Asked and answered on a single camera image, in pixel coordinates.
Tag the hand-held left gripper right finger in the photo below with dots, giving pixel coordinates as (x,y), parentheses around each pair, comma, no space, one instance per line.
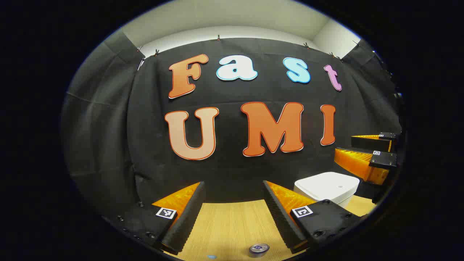
(281,217)

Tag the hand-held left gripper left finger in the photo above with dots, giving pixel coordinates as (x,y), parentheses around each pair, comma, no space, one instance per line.
(188,214)

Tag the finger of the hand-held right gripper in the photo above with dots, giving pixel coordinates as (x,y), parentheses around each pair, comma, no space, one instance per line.
(384,160)
(366,142)

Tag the blue pop can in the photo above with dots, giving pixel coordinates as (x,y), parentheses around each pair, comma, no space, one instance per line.
(259,249)

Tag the white desktop garbage bin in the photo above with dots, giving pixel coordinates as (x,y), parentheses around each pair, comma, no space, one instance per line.
(326,186)

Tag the wooden desktop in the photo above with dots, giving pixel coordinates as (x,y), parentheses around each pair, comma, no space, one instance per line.
(232,228)

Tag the black backdrop cloth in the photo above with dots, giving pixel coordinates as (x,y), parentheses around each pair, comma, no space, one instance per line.
(232,170)

